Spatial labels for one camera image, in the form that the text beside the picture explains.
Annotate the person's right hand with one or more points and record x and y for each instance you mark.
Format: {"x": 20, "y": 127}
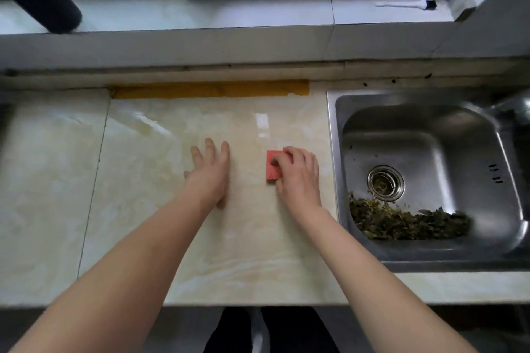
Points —
{"x": 300, "y": 183}

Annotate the person's left hand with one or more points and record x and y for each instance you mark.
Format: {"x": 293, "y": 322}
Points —
{"x": 209, "y": 181}

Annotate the person's left middle finger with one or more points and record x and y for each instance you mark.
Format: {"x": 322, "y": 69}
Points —
{"x": 210, "y": 151}

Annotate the person's left little finger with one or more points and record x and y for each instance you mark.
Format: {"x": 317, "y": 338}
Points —
{"x": 187, "y": 175}

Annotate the person's right thumb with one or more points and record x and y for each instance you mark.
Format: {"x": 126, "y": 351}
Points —
{"x": 278, "y": 162}

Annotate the person's left thumb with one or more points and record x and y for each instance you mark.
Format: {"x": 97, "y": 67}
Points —
{"x": 222, "y": 202}

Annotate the red cleaning sponge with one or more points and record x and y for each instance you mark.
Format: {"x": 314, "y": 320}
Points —
{"x": 271, "y": 168}

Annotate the person's right forearm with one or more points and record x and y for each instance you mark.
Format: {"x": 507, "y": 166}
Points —
{"x": 372, "y": 282}

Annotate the person's left forearm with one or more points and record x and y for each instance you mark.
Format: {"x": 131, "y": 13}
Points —
{"x": 111, "y": 282}

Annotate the metal sink drain strainer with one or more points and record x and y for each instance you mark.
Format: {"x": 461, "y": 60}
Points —
{"x": 385, "y": 182}

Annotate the pile of green vegetable scraps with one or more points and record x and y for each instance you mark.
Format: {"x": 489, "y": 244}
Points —
{"x": 405, "y": 222}

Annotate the black trousers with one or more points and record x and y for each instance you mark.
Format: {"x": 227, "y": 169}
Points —
{"x": 290, "y": 330}

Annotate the stainless steel sink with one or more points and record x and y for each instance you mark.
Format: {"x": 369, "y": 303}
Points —
{"x": 426, "y": 183}

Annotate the white brush with black bristles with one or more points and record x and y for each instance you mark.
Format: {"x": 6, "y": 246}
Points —
{"x": 408, "y": 4}

